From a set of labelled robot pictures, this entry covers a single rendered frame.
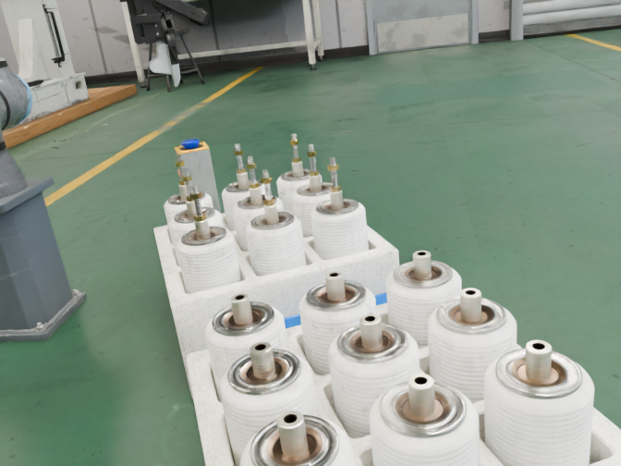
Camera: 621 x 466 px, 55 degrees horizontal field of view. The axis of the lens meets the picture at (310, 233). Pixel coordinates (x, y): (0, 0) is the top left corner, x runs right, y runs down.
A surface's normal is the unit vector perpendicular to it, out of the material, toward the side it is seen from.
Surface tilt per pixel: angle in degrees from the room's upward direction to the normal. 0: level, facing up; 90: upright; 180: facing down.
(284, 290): 90
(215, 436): 0
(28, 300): 90
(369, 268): 90
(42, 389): 0
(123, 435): 0
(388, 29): 90
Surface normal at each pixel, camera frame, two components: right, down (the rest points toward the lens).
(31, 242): 0.99, -0.06
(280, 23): -0.13, 0.38
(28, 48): -0.17, -0.05
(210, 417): -0.11, -0.92
